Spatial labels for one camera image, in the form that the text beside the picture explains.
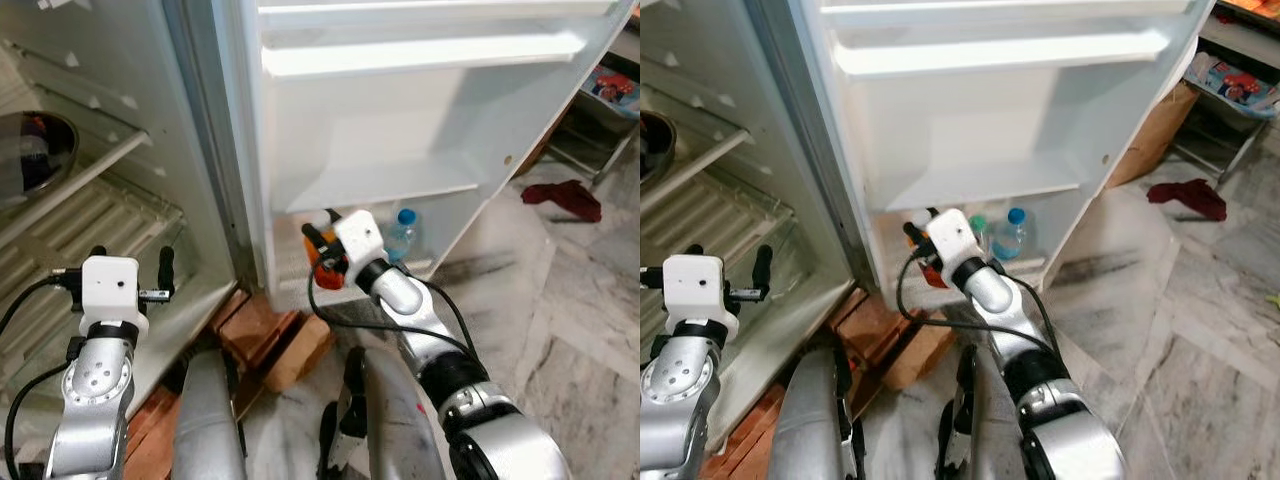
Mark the silver fridge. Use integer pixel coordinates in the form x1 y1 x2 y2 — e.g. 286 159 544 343
640 0 1219 427
0 0 639 427

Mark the blue cap water bottle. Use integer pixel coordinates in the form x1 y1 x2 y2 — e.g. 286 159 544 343
384 207 422 264
994 206 1032 264

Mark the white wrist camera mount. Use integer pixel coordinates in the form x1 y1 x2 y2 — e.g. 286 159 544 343
924 207 977 267
332 209 389 270
79 255 150 337
662 254 734 335

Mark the white trimmed fridge shelf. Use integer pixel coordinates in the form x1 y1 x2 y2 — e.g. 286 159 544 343
640 127 754 217
0 127 154 252

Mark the silver right robot leg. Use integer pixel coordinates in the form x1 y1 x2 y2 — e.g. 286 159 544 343
934 344 1032 480
317 344 447 480

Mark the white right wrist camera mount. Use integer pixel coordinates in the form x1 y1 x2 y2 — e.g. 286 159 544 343
332 209 389 270
924 207 977 267

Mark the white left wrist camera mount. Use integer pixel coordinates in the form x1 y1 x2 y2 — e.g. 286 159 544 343
79 255 150 337
662 254 734 335

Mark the ribbed white crisper cover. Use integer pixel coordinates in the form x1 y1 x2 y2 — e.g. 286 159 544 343
0 179 187 382
640 169 802 332

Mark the cartoon print folding seat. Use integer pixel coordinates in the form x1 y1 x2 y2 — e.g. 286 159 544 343
1184 49 1280 122
589 64 641 122

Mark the dark red cloth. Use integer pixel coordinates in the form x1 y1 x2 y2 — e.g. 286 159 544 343
1146 177 1229 224
519 179 604 224

